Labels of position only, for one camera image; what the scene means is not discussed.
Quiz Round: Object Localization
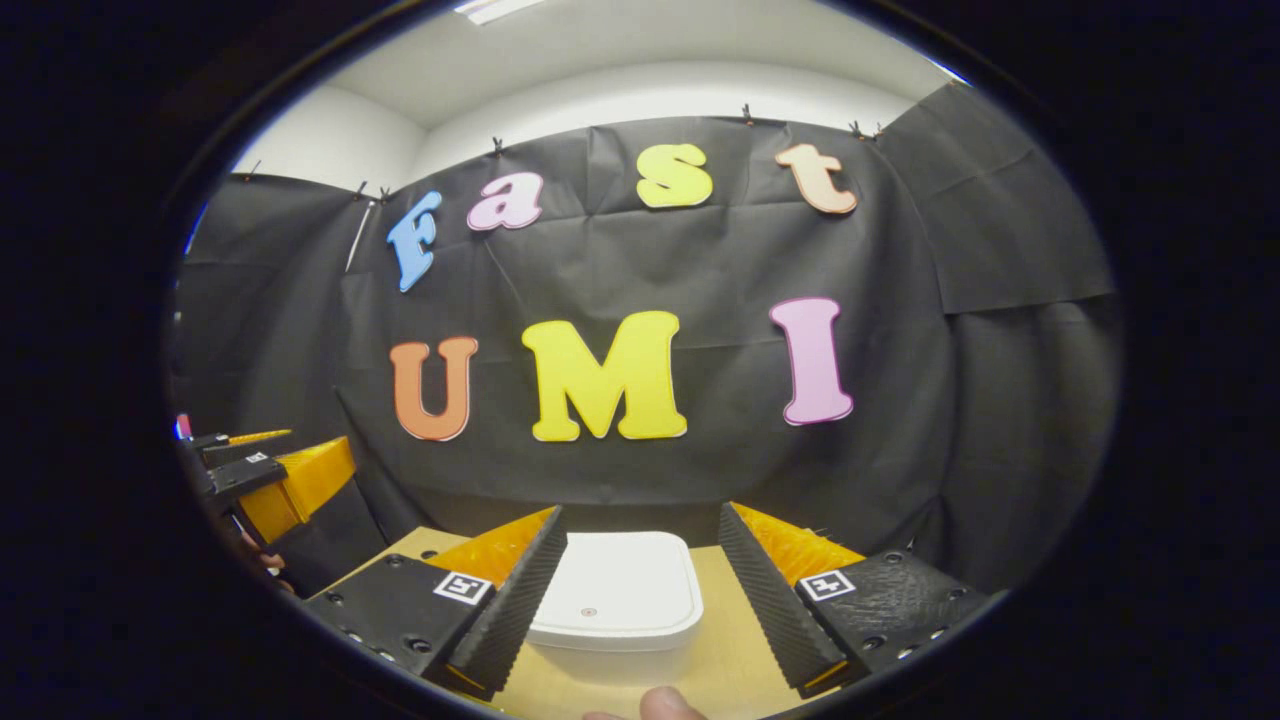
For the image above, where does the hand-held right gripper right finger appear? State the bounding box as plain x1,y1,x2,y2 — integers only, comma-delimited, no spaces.
718,501,992,700

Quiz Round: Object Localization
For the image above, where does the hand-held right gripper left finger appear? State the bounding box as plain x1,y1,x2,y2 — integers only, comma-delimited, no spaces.
300,505,569,702

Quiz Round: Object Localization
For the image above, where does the white desktop garbage bin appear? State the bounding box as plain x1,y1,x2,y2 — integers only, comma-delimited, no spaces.
525,530,705,686

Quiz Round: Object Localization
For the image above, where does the wooden desktop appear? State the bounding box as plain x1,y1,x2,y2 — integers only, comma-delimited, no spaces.
320,527,851,720

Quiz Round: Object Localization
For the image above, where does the black backdrop cloth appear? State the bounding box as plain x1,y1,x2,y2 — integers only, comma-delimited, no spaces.
170,82,1121,596

